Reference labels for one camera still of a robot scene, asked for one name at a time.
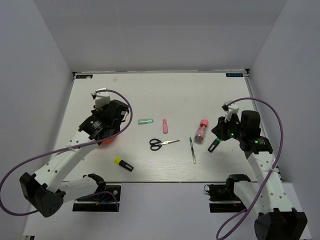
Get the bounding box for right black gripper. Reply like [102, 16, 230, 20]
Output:
[211, 113, 246, 141]

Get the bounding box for yellow highlighter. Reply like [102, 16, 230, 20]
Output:
[114, 157, 134, 172]

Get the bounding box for green pen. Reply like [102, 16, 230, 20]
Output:
[189, 137, 197, 164]

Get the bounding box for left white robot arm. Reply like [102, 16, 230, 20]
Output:
[19, 100, 130, 218]

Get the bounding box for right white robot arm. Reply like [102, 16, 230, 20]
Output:
[212, 109, 308, 240]

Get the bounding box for orange round container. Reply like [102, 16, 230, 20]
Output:
[102, 137, 115, 145]

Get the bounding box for green highlighter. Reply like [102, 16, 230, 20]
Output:
[207, 138, 221, 153]

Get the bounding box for green transparent case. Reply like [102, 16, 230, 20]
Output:
[137, 118, 154, 125]

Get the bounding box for pink marker tube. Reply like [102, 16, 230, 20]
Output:
[194, 119, 209, 144]

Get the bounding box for left blue table label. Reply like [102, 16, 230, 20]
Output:
[75, 74, 93, 79]

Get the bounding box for blue table label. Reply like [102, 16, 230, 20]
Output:
[75, 74, 93, 79]
[225, 72, 244, 78]

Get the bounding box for right blue table label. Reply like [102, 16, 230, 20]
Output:
[225, 72, 244, 78]

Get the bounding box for pink eraser case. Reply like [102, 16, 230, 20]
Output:
[162, 119, 169, 134]

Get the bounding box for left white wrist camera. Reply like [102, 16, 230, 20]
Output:
[91, 87, 111, 110]

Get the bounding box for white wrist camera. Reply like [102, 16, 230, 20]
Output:
[222, 100, 239, 123]
[91, 87, 111, 110]

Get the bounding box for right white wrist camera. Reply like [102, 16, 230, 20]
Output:
[222, 100, 239, 123]

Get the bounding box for black handled scissors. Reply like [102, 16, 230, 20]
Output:
[149, 138, 179, 151]

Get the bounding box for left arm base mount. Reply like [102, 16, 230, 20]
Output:
[72, 184, 122, 213]

